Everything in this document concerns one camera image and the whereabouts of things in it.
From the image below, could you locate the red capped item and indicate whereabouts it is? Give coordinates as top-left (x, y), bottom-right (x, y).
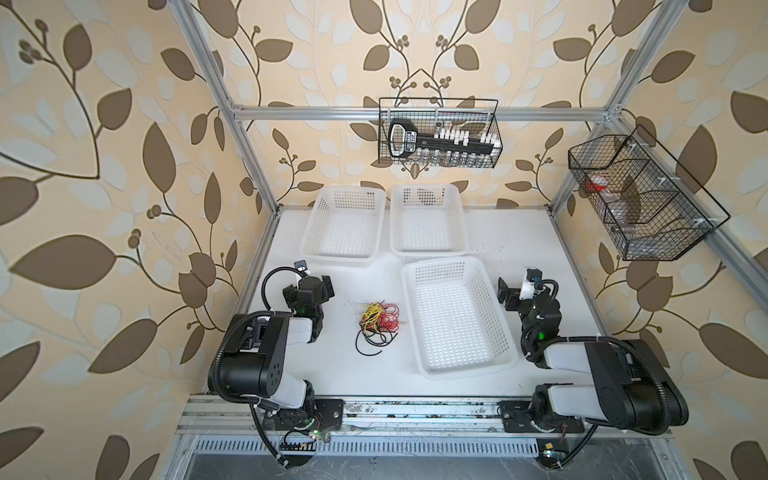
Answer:
top-left (584, 175), bottom-right (610, 194)

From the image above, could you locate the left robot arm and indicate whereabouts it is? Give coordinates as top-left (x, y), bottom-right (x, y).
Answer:
top-left (208, 260), bottom-right (335, 469)

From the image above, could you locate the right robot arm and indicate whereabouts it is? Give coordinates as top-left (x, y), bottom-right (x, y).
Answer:
top-left (497, 269), bottom-right (690, 470)

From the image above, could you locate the black cable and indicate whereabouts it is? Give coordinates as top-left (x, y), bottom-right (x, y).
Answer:
top-left (354, 323), bottom-right (400, 358)

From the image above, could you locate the red cable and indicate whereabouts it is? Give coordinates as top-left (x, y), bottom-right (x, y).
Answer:
top-left (377, 302), bottom-right (402, 334)

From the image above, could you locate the back left white basket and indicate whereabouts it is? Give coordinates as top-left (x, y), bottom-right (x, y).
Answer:
top-left (300, 186), bottom-right (386, 268)

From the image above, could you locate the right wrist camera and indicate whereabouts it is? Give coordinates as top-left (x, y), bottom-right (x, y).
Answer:
top-left (519, 268), bottom-right (543, 300)

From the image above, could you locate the back middle white basket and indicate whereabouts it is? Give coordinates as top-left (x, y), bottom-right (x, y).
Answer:
top-left (390, 184), bottom-right (469, 263)

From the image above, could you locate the right black wire basket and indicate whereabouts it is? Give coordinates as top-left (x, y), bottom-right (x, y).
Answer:
top-left (568, 125), bottom-right (731, 262)

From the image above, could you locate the black wire basket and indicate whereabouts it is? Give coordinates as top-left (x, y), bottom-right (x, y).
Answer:
top-left (378, 96), bottom-right (503, 169)
top-left (568, 125), bottom-right (731, 262)

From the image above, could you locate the yellow cable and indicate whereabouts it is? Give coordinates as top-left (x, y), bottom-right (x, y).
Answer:
top-left (359, 302), bottom-right (386, 335)

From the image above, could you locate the black tool with handle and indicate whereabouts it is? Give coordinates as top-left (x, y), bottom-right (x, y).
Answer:
top-left (385, 118), bottom-right (503, 162)

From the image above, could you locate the back black wire basket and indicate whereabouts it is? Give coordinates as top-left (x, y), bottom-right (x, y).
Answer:
top-left (378, 96), bottom-right (503, 169)

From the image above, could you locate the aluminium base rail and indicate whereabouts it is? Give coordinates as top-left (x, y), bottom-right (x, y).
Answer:
top-left (177, 394), bottom-right (673, 458)

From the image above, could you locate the front white plastic basket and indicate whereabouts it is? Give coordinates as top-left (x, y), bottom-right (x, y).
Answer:
top-left (401, 256), bottom-right (519, 380)

